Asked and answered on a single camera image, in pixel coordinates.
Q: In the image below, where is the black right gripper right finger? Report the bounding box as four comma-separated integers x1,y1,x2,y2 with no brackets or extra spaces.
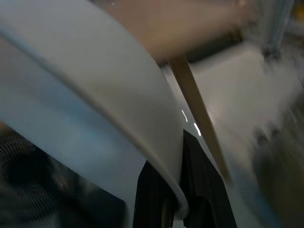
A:
182,129,238,228

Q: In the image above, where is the black floor mat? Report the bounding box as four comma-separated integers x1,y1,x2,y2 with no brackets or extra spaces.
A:
0,127,128,228

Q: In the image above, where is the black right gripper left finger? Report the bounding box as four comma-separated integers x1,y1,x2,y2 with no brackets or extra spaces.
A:
132,160,178,228

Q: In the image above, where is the dark brown wooden table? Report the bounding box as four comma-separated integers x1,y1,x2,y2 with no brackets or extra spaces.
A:
140,0,247,183

